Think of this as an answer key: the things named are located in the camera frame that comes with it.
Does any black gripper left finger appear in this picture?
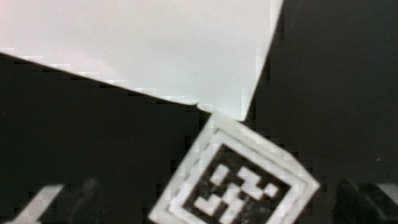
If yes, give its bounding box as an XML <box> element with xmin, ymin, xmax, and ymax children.
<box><xmin>7</xmin><ymin>178</ymin><xmax>105</xmax><ymax>224</ymax></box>

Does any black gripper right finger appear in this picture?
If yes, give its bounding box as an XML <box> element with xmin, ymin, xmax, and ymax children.
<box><xmin>333</xmin><ymin>180</ymin><xmax>398</xmax><ymax>224</ymax></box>

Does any white flat base plate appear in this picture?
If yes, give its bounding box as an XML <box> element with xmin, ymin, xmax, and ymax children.
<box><xmin>0</xmin><ymin>0</ymin><xmax>285</xmax><ymax>120</ymax></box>

